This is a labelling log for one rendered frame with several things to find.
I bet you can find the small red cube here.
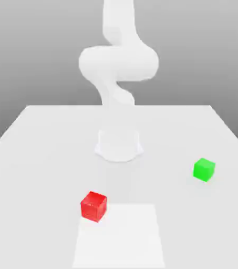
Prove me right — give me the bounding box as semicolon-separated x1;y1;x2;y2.
80;191;108;223

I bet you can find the small green cube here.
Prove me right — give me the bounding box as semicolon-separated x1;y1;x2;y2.
192;157;216;183

